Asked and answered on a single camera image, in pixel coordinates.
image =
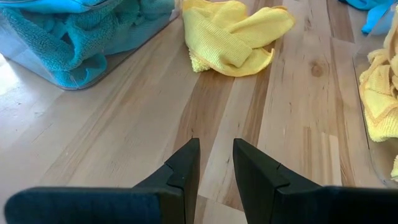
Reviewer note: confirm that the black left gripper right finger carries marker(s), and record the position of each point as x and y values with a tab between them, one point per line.
295	205

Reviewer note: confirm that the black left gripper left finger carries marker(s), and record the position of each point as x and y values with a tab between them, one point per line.
124	205

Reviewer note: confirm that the light blue microfiber towel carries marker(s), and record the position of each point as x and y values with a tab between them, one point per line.
46	5

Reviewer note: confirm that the clear plastic basket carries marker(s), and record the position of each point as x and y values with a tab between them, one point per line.
379	155
25	67

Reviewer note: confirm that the yellow microfiber towel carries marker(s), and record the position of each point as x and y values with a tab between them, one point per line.
392	34
382	102
224	40
395	169

